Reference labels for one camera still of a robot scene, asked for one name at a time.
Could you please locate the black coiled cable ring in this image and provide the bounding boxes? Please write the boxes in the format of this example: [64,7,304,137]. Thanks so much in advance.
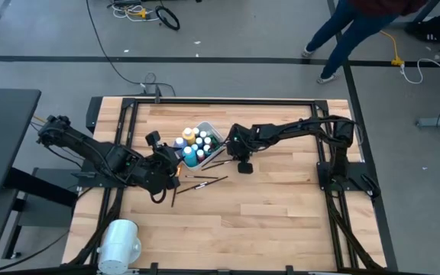
[154,5,181,32]

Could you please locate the white plastic caddy bin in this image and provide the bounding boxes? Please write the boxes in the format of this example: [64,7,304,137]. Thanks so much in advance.
[172,121,227,171]

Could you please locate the grey desk leg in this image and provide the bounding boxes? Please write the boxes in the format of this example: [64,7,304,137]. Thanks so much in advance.
[395,0,440,28]

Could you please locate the large yellow paint bottle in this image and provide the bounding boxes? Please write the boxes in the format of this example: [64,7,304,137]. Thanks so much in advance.
[182,127,196,146]

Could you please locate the black aluminium table frame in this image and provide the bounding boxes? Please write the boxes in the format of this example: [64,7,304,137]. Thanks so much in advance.
[63,95,389,275]

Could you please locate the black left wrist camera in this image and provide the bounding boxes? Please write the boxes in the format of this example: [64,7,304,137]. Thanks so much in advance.
[144,130,163,149]

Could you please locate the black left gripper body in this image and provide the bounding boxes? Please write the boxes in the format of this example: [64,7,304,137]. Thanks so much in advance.
[150,146,183,193]

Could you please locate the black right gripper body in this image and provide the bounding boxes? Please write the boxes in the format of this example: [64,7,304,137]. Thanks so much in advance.
[226,123,258,164]

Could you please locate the grey side table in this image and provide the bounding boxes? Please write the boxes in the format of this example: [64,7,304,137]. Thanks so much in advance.
[0,87,42,193]

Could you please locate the white cylindrical lamp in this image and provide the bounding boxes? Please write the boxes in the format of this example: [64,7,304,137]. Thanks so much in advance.
[96,218,143,275]

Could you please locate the large teal paint bottle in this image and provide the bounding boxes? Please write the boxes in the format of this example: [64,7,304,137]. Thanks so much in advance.
[181,145,199,168]

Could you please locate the yellow extension cable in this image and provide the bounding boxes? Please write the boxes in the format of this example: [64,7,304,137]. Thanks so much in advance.
[379,29,405,66]

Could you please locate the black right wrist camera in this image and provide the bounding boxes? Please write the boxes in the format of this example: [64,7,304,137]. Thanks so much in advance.
[237,161,254,176]

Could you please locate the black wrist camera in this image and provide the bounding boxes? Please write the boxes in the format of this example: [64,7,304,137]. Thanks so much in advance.
[237,161,254,176]
[144,130,163,149]

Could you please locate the white cable bundle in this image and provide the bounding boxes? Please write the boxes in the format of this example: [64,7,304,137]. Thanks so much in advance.
[107,0,160,23]

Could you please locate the long black power cable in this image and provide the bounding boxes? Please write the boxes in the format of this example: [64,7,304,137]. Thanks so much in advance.
[85,0,175,96]

